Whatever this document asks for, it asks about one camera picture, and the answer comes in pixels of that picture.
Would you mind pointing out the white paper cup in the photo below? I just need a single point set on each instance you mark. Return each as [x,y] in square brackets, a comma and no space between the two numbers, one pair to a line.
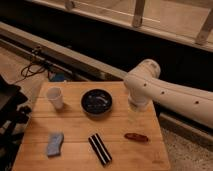
[55,97]

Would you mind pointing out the blue sponge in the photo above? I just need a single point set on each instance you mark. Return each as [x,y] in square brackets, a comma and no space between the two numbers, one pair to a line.
[54,144]

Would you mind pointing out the black white striped eraser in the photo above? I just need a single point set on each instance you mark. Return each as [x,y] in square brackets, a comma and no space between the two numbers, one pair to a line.
[100,149]

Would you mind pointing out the brown red pocket knife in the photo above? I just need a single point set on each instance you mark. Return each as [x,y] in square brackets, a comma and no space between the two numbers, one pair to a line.
[136,137]

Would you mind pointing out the blue object behind table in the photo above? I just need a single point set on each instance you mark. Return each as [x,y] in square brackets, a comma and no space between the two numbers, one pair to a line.
[57,78]

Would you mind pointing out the black round bowl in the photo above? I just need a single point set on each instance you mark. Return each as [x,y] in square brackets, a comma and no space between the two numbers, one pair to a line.
[96,102]

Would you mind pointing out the black equipment at left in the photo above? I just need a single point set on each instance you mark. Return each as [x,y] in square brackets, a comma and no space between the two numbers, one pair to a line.
[12,112]

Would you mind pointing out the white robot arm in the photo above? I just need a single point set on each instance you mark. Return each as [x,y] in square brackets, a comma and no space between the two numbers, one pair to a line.
[143,85]

